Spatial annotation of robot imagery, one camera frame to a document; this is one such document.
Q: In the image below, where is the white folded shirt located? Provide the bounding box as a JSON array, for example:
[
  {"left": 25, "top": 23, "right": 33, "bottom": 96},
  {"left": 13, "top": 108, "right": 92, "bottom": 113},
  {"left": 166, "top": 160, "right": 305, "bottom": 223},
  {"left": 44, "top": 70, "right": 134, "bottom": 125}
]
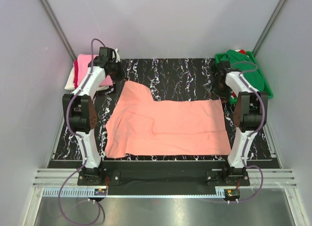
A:
[{"left": 64, "top": 67, "right": 109, "bottom": 91}]

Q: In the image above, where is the circuit board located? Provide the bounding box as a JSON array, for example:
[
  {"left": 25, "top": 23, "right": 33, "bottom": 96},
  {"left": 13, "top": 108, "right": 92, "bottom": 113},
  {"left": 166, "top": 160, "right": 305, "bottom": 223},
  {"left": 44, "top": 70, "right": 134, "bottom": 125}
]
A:
[
  {"left": 94, "top": 188, "right": 107, "bottom": 196},
  {"left": 226, "top": 189, "right": 240, "bottom": 197}
]

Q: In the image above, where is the right circuit board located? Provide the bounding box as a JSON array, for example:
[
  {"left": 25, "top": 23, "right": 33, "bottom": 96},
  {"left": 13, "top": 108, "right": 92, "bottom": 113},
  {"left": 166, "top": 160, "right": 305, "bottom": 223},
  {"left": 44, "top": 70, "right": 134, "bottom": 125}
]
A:
[{"left": 226, "top": 189, "right": 240, "bottom": 197}]

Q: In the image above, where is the green t shirt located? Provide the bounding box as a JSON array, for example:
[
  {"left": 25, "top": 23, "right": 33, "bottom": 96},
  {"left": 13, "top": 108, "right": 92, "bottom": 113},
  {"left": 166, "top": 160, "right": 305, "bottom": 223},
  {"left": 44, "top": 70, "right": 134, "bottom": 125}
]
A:
[{"left": 218, "top": 50, "right": 264, "bottom": 91}]

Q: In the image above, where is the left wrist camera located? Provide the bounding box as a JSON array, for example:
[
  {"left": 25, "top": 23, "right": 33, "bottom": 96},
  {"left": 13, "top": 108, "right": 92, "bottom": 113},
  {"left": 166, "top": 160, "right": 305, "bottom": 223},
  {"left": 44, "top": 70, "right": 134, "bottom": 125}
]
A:
[{"left": 98, "top": 47, "right": 117, "bottom": 63}]

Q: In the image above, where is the red and white shirt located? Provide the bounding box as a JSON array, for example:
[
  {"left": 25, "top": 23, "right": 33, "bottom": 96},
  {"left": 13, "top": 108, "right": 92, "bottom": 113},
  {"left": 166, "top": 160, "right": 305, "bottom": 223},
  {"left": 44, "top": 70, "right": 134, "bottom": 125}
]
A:
[{"left": 232, "top": 49, "right": 246, "bottom": 98}]

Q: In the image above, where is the green plastic bin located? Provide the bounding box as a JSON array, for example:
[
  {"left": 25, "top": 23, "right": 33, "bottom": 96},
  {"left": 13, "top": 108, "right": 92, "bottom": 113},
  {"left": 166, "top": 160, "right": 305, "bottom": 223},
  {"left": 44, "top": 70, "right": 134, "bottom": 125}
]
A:
[{"left": 214, "top": 51, "right": 273, "bottom": 98}]

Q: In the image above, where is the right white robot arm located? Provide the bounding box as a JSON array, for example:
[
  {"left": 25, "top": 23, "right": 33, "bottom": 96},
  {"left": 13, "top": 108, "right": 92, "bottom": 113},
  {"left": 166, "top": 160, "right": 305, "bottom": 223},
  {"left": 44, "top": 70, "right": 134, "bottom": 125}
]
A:
[{"left": 211, "top": 60, "right": 269, "bottom": 186}]

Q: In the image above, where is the left circuit board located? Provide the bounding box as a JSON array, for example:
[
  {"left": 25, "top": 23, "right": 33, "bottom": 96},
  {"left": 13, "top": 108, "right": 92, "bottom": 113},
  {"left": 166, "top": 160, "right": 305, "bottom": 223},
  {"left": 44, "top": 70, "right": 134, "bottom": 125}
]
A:
[{"left": 94, "top": 188, "right": 107, "bottom": 196}]

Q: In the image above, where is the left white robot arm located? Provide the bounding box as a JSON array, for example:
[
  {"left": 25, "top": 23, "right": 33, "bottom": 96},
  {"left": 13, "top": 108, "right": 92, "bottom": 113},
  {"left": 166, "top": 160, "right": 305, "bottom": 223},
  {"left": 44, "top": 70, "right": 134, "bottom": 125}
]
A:
[{"left": 62, "top": 47, "right": 123, "bottom": 185}]

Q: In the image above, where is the aluminium frame rail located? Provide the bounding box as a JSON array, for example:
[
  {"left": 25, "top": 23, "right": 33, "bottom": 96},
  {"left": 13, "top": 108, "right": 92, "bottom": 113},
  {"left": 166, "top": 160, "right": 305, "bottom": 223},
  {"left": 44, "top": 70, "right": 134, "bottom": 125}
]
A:
[{"left": 33, "top": 169, "right": 297, "bottom": 199}]

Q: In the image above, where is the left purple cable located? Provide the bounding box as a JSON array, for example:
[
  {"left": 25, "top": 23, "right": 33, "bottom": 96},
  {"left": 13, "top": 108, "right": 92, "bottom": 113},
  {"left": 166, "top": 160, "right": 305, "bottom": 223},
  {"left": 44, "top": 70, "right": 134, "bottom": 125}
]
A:
[{"left": 58, "top": 38, "right": 109, "bottom": 224}]

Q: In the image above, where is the salmon pink t shirt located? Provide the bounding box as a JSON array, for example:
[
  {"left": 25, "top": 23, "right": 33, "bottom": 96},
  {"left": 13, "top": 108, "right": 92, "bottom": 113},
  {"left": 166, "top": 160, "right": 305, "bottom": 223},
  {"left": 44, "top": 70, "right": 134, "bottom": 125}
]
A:
[{"left": 105, "top": 81, "right": 231, "bottom": 158}]

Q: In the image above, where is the black marbled table mat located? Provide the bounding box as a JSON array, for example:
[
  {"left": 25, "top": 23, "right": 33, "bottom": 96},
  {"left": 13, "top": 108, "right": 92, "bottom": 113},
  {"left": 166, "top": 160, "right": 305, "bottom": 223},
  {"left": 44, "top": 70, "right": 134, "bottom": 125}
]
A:
[{"left": 52, "top": 58, "right": 272, "bottom": 161}]

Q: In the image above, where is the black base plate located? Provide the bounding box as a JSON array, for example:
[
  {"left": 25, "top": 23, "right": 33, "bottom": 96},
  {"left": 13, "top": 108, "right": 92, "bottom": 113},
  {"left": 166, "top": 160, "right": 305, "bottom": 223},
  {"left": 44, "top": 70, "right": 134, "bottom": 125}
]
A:
[{"left": 77, "top": 160, "right": 250, "bottom": 186}]

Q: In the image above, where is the light pink folded shirt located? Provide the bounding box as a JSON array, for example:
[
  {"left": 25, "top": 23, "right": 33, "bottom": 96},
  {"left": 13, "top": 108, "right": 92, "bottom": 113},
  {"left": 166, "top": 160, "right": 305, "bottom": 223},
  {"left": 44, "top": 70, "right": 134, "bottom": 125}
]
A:
[{"left": 77, "top": 54, "right": 113, "bottom": 87}]

